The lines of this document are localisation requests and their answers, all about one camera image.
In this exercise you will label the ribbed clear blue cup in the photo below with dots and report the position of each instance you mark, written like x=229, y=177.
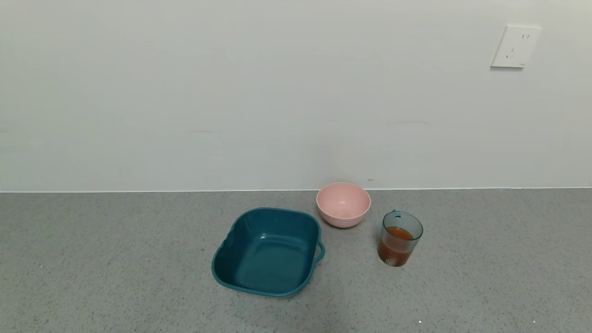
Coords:
x=408, y=222

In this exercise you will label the orange brown liquid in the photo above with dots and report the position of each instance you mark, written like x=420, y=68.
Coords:
x=393, y=252

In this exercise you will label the pink bowl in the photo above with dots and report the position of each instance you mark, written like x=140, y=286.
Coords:
x=343, y=206

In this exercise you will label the teal square plastic basin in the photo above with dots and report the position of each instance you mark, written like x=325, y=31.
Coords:
x=268, y=254

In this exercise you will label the white wall socket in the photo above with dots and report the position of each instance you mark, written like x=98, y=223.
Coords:
x=515, y=46

